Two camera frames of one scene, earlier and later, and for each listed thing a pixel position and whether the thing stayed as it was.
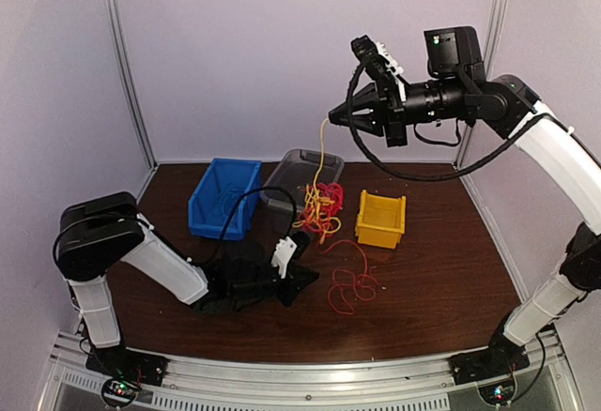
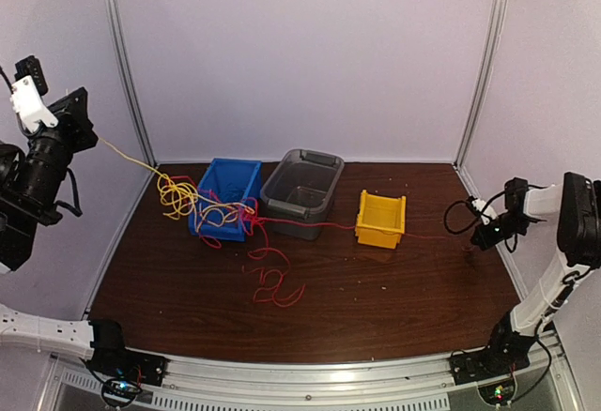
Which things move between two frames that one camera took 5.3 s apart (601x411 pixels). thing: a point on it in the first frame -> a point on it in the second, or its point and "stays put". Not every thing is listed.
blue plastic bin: [222, 184] stays put
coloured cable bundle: [323, 203] -> [179, 195]
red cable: [347, 286] -> [301, 287]
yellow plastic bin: [380, 220] stays put
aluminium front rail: [404, 383] stays put
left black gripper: [295, 282] -> [74, 112]
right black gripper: [393, 122] -> [479, 241]
